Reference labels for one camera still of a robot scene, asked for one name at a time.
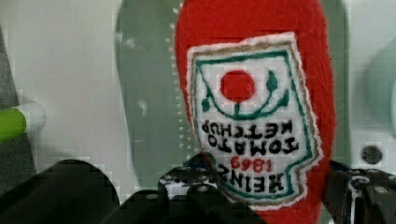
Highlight black round holder lower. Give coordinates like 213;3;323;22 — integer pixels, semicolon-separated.
0;160;120;224

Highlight green oval strainer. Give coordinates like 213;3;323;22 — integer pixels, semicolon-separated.
114;0;349;190

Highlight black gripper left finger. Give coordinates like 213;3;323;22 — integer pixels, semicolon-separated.
101;154;265;224

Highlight red plush ketchup bottle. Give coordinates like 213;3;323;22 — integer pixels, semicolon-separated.
175;0;335;224

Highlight green mug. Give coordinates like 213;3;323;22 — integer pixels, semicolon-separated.
363;38;396;135

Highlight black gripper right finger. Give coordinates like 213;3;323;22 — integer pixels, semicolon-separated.
322;161;396;224

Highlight green toy pepper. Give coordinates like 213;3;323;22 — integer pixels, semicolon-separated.
0;108;27;143

